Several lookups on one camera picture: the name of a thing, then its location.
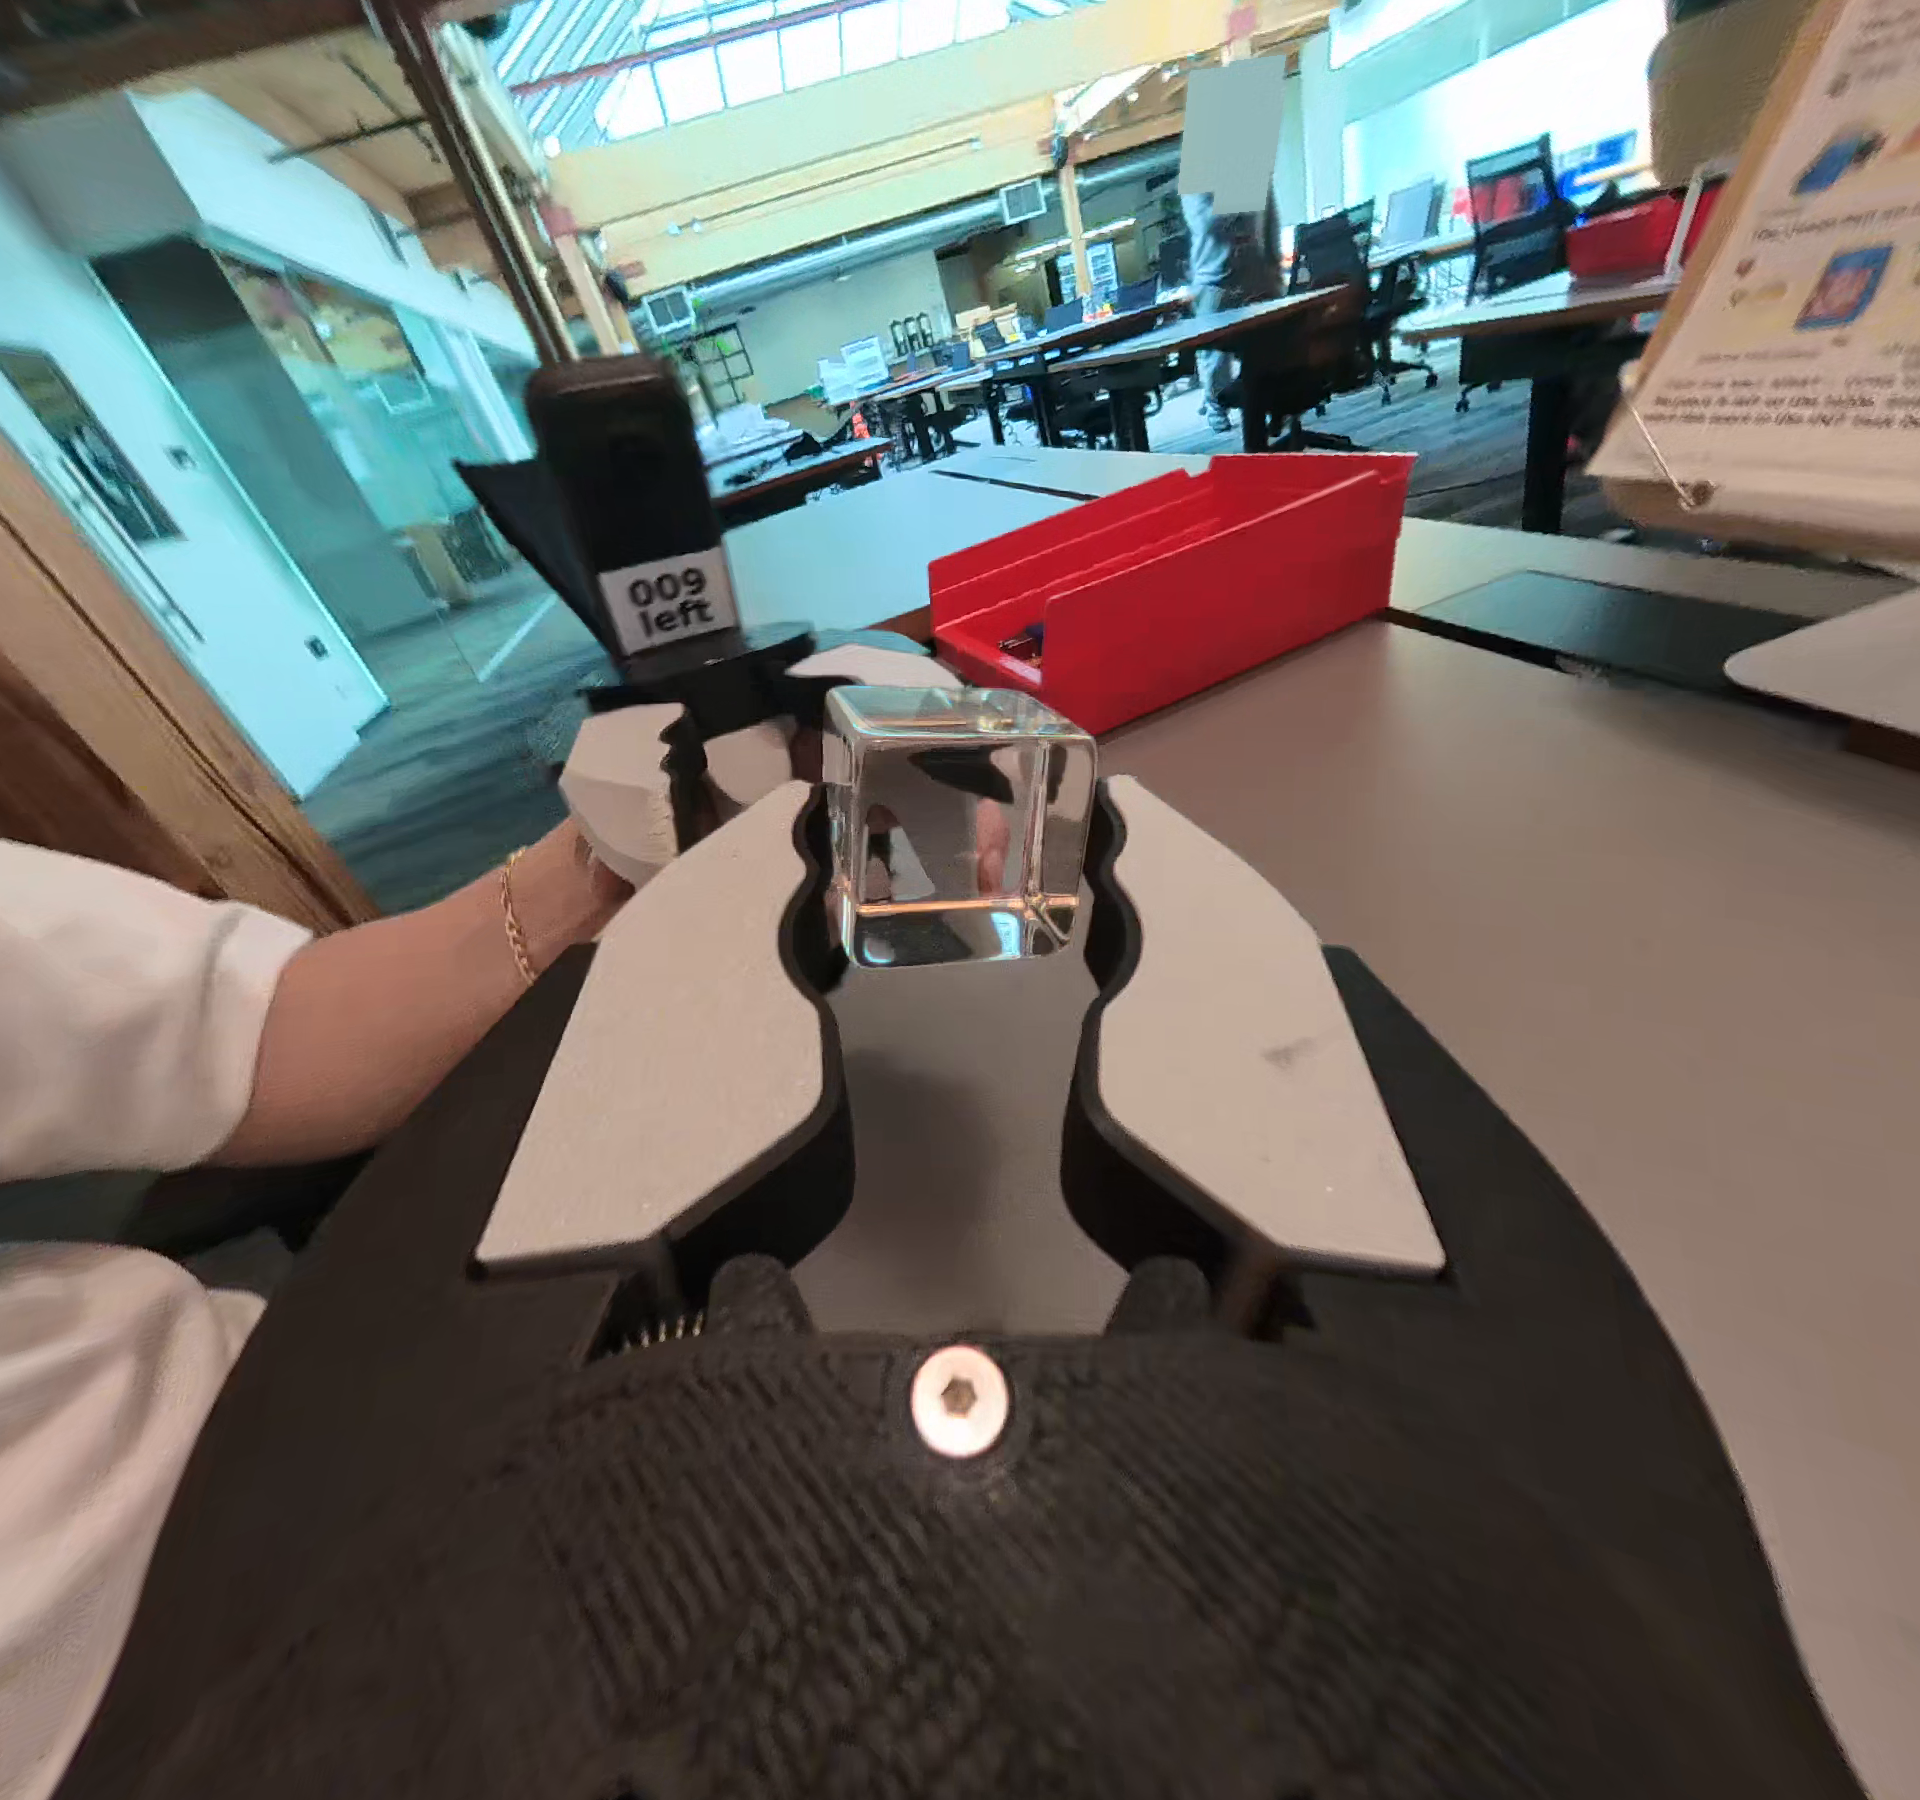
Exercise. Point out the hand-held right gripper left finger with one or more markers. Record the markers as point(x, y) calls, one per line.
point(661, 1081)

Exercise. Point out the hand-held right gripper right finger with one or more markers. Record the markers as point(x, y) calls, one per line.
point(1261, 1096)

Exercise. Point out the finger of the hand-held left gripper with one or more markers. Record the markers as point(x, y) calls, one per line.
point(616, 797)
point(870, 672)

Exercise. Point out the clear acrylic cube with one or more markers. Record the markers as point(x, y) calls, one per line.
point(960, 827)

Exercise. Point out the red plastic bin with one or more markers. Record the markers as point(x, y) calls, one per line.
point(1170, 600)
point(1621, 234)

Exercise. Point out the person's left hand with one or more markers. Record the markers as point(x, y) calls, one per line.
point(586, 880)

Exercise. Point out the wooden pillar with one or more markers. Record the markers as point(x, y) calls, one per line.
point(136, 750)

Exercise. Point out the white stand base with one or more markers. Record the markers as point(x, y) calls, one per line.
point(1836, 666)

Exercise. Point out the instruction sheet board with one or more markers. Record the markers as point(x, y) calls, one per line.
point(1800, 270)

